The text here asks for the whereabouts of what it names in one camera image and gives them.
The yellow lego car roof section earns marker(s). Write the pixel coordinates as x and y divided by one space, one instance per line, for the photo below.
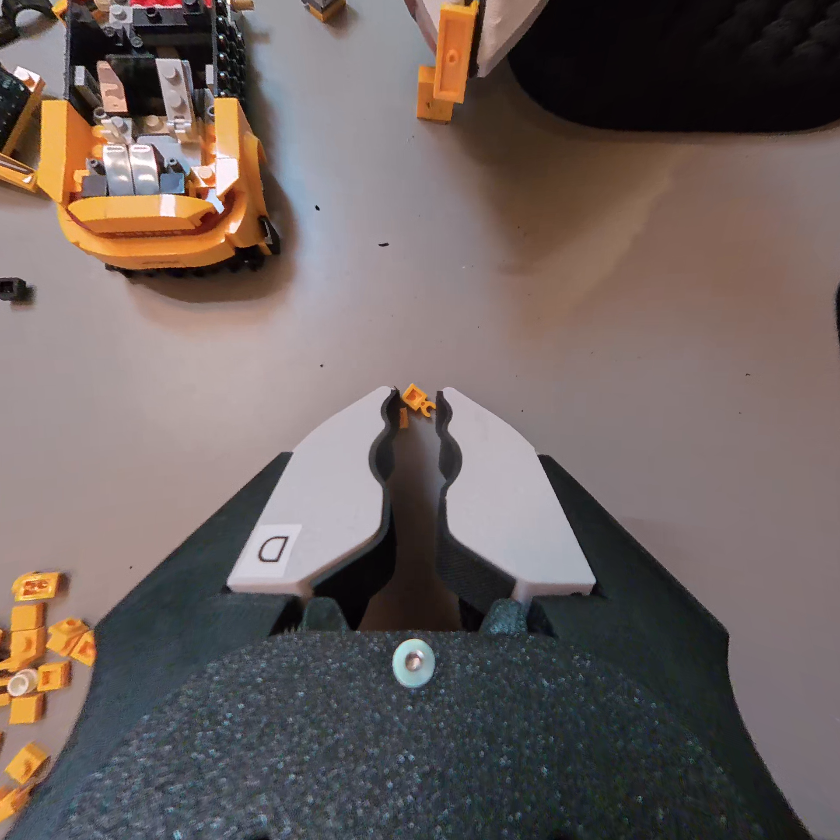
10 111

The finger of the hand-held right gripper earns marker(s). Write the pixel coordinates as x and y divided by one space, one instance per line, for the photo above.
423 16
505 26

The yellow lego plate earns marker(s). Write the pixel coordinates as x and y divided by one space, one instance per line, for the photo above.
453 52

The yellow lego side panel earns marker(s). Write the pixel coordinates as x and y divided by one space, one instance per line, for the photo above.
60 8

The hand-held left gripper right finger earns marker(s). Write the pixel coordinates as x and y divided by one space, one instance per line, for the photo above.
518 518

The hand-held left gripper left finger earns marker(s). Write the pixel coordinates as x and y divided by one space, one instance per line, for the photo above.
328 499

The small black lego tile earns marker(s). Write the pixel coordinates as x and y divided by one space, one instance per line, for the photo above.
13 289

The black curved lego piece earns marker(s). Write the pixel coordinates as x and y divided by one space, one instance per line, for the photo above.
6 33

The grey and yellow lego brick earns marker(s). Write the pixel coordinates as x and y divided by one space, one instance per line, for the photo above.
325 8

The yellow lego clip piece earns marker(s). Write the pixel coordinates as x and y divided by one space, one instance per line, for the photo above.
413 396

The pile of yellow lego bricks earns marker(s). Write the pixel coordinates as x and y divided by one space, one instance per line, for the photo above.
29 617

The yellow lego car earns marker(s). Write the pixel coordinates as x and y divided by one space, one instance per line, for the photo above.
151 223

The yellow lego corner brick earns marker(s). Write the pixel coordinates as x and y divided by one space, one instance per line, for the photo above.
433 108

